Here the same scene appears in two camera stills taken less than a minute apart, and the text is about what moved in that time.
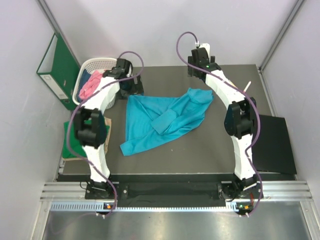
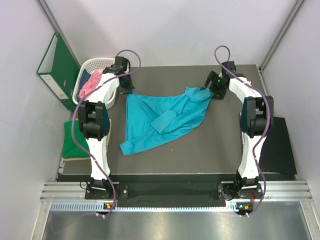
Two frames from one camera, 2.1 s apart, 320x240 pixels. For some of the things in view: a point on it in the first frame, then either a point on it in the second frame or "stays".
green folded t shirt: [74, 143] stays
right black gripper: [191, 72] → [212, 77]
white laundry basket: [93, 64] stays
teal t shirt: [151, 120] stays
